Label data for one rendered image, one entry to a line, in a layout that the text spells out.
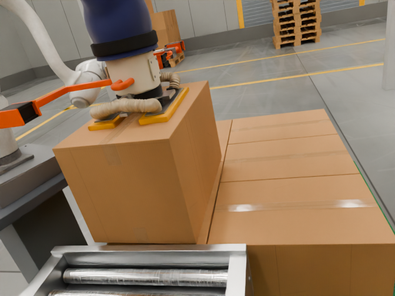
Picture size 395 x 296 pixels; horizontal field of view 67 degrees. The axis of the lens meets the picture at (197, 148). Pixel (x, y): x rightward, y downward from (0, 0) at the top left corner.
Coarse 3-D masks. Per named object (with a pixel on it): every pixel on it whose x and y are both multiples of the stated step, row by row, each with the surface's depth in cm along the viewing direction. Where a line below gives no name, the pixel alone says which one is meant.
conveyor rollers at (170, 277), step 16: (64, 272) 105; (80, 272) 103; (96, 272) 102; (112, 272) 101; (128, 272) 99; (144, 272) 98; (160, 272) 96; (176, 272) 95; (192, 272) 94; (208, 272) 93; (224, 272) 92
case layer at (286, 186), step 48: (240, 144) 170; (288, 144) 159; (336, 144) 149; (240, 192) 128; (288, 192) 122; (336, 192) 116; (240, 240) 103; (288, 240) 99; (336, 240) 95; (384, 240) 91; (288, 288) 106; (336, 288) 102; (384, 288) 98
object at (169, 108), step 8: (168, 88) 115; (184, 88) 122; (176, 96) 111; (184, 96) 116; (160, 104) 102; (168, 104) 104; (176, 104) 106; (160, 112) 98; (168, 112) 98; (144, 120) 97; (152, 120) 96; (160, 120) 95; (168, 120) 96
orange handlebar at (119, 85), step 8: (176, 48) 152; (168, 56) 138; (104, 80) 105; (120, 80) 100; (128, 80) 97; (64, 88) 108; (72, 88) 109; (80, 88) 108; (88, 88) 108; (112, 88) 95; (120, 88) 94; (48, 96) 100; (56, 96) 104; (40, 104) 96
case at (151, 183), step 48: (192, 96) 116; (96, 144) 90; (144, 144) 86; (192, 144) 104; (96, 192) 99; (144, 192) 94; (192, 192) 100; (96, 240) 110; (144, 240) 105; (192, 240) 100
